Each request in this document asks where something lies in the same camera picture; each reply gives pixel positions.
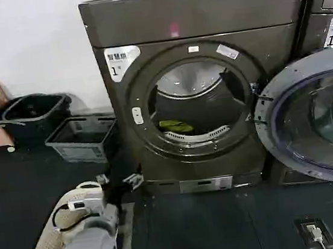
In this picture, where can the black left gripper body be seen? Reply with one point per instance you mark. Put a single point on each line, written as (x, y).
(113, 196)

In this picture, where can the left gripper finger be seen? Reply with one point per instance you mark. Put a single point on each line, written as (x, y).
(134, 181)
(102, 179)

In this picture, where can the grey plastic crate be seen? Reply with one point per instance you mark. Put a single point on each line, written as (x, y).
(78, 150)

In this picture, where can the green garment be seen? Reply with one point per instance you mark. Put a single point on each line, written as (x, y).
(175, 126)

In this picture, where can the white perforated laundry basket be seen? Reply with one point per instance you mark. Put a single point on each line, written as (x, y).
(48, 248)

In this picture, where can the black plastic bucket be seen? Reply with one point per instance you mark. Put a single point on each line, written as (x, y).
(24, 126)

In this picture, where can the round glass dryer door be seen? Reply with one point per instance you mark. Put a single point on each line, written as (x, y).
(280, 135)

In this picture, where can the grey dryer with open drum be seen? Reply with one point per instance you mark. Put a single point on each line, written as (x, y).
(190, 24)

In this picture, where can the black floor socket box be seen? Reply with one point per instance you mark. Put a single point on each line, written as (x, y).
(315, 233)

